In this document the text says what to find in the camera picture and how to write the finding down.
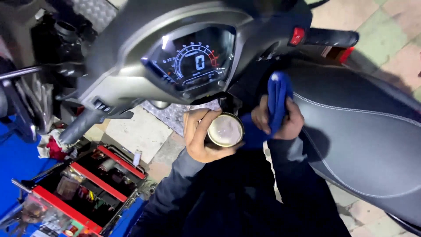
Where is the person's left hand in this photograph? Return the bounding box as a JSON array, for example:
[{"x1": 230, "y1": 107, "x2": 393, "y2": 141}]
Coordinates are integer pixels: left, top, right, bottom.
[{"x1": 183, "y1": 108, "x2": 246, "y2": 164}]

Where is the person's right hand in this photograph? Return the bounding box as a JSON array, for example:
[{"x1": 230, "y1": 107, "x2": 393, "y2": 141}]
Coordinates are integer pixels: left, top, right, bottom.
[{"x1": 251, "y1": 95, "x2": 305, "y2": 141}]

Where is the round metal polish tin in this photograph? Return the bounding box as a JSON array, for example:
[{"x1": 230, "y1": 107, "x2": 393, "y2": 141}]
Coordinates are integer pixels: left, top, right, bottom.
[{"x1": 206, "y1": 112, "x2": 245, "y2": 147}]

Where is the blue microfibre cloth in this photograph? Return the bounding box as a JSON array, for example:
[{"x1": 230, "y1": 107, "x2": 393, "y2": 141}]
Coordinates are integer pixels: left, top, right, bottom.
[{"x1": 239, "y1": 70, "x2": 294, "y2": 151}]

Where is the diamond plate metal sheet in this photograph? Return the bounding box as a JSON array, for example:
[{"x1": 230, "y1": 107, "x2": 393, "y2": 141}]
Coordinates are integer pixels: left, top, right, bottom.
[{"x1": 141, "y1": 99, "x2": 221, "y2": 137}]

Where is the black scooter seat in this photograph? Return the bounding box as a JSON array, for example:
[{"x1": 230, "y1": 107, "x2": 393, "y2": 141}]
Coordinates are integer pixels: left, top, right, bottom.
[{"x1": 284, "y1": 59, "x2": 421, "y2": 236}]

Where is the person's dark torso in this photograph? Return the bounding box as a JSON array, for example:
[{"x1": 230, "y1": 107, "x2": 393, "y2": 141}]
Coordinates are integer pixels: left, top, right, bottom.
[{"x1": 184, "y1": 145, "x2": 287, "y2": 237}]

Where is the digital scooter speedometer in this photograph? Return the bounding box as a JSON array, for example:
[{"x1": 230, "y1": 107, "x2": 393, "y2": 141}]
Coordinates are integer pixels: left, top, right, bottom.
[{"x1": 141, "y1": 26, "x2": 236, "y2": 100}]

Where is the grey scooter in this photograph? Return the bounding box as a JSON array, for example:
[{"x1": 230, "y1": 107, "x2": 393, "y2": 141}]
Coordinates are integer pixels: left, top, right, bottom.
[{"x1": 57, "y1": 0, "x2": 421, "y2": 236}]

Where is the red open toolbox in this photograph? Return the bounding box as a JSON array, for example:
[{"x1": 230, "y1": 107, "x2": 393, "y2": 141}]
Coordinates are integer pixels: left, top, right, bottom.
[{"x1": 11, "y1": 143, "x2": 149, "y2": 237}]

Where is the white and red rag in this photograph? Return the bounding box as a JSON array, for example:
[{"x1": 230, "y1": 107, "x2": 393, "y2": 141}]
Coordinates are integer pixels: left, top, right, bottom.
[{"x1": 37, "y1": 128, "x2": 80, "y2": 161}]

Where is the red handlebar switch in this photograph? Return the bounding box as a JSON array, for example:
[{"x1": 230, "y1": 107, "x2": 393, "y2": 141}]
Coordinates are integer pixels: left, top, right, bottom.
[{"x1": 288, "y1": 27, "x2": 306, "y2": 47}]

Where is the black right handlebar grip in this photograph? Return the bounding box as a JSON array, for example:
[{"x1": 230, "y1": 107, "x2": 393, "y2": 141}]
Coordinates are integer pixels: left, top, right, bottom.
[{"x1": 304, "y1": 28, "x2": 360, "y2": 49}]

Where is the grey left handlebar grip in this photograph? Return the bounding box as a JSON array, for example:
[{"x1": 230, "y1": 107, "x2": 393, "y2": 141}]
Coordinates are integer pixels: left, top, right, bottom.
[{"x1": 58, "y1": 108, "x2": 106, "y2": 145}]

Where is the dark vehicle with metal frame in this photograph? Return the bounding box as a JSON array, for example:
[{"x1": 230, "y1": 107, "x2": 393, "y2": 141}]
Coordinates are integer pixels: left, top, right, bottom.
[{"x1": 0, "y1": 0, "x2": 99, "y2": 144}]

